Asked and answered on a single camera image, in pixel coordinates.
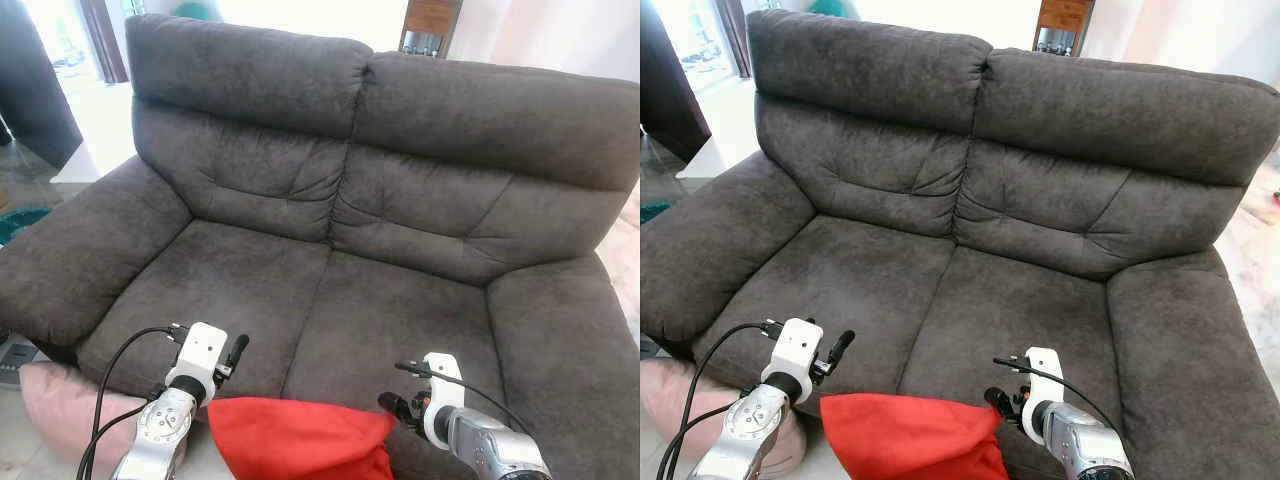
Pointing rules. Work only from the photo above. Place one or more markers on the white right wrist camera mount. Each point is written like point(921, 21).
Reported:
point(1043, 385)
point(443, 390)

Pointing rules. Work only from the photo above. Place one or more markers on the white table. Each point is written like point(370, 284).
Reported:
point(100, 140)
point(725, 130)

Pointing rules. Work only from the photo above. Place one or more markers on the grey-brown two-seat sofa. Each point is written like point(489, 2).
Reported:
point(1000, 230)
point(380, 230)

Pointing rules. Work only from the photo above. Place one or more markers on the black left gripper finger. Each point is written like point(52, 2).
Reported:
point(239, 350)
point(842, 347)

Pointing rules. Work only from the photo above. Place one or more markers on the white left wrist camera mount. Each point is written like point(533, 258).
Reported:
point(797, 350)
point(200, 355)

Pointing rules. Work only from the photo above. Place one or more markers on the dark wooden door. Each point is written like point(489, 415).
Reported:
point(35, 80)
point(670, 80)

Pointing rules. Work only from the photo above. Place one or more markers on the teal plastic basket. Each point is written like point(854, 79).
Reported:
point(653, 211)
point(20, 225)

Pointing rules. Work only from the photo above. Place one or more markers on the red pillow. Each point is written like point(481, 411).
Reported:
point(910, 440)
point(300, 440)

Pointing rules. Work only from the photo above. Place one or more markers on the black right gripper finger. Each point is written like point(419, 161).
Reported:
point(1000, 401)
point(394, 406)

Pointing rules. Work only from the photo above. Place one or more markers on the pink pillow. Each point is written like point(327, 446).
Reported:
point(60, 410)
point(680, 410)

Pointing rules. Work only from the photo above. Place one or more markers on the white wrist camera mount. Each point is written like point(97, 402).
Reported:
point(200, 355)
point(1043, 385)
point(797, 350)
point(443, 390)

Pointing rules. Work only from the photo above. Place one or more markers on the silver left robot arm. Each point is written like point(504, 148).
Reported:
point(745, 430)
point(160, 430)

